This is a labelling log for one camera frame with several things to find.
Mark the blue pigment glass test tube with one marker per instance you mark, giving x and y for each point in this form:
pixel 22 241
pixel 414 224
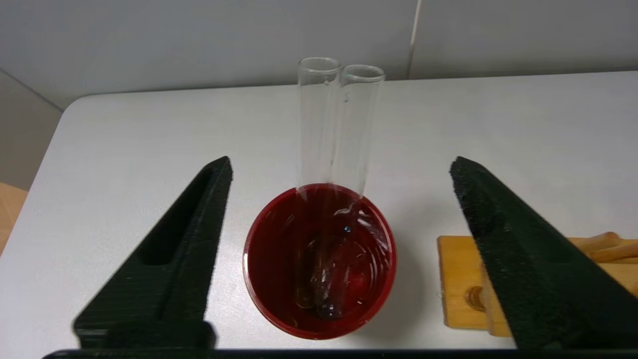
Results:
pixel 356 139

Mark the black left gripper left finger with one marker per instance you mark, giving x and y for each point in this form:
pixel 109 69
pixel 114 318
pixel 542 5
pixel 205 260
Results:
pixel 169 269

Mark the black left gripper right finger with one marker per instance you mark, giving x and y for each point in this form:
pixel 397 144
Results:
pixel 538 269

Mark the dark red cup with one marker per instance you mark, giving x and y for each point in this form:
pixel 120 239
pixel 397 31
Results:
pixel 279 279

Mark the yellow pigment glass test tube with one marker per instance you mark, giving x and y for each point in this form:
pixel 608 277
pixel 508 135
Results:
pixel 314 139

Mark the wooden test tube rack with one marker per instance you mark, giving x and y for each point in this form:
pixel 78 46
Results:
pixel 461 284

